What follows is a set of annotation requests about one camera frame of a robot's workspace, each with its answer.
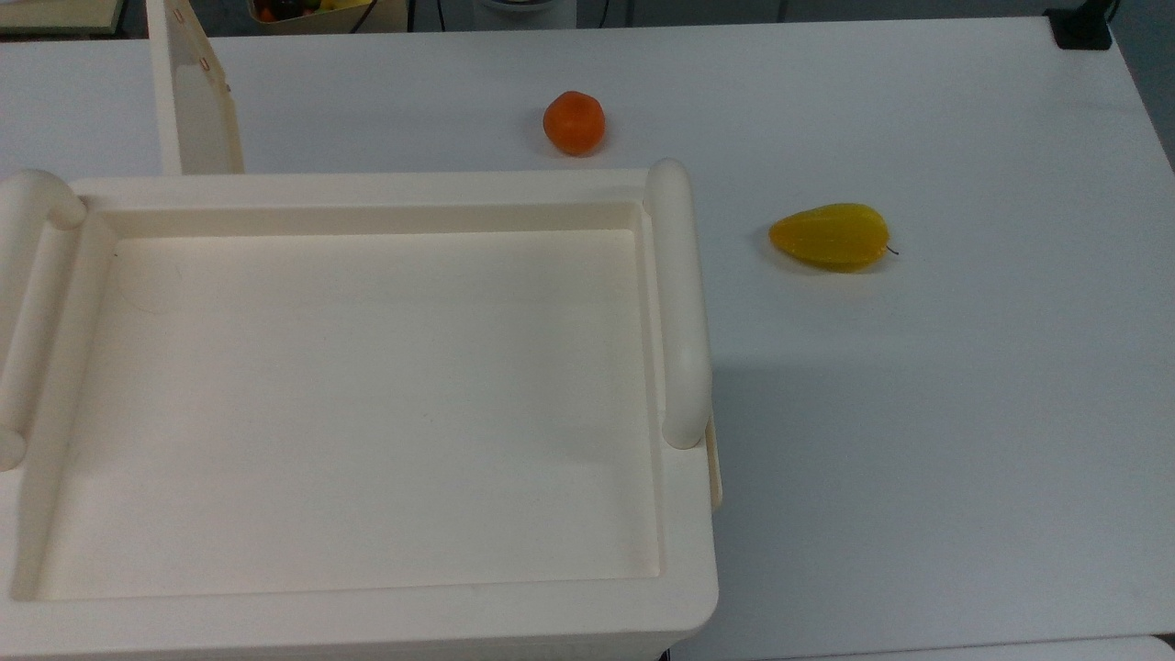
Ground cream cabinet door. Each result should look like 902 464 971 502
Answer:
145 0 246 176

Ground cream plastic tray with handles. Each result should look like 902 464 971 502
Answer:
0 158 724 661

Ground yellow toy star fruit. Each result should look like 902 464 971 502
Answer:
768 203 900 274

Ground cream cabinet top handle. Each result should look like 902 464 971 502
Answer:
644 158 713 451
0 169 88 472

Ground orange toy tangerine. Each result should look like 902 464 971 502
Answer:
543 90 607 156

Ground black corner clamp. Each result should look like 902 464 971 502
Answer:
1045 0 1115 51

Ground box of toy fruits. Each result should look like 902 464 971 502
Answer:
246 0 409 35

